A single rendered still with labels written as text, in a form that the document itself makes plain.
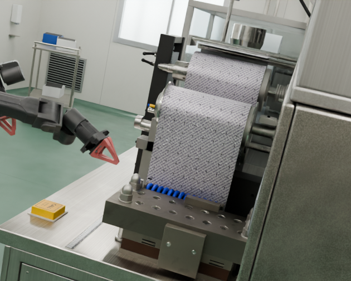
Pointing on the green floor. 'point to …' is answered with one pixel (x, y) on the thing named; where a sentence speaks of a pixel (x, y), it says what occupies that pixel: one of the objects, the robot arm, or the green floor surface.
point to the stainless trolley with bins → (59, 40)
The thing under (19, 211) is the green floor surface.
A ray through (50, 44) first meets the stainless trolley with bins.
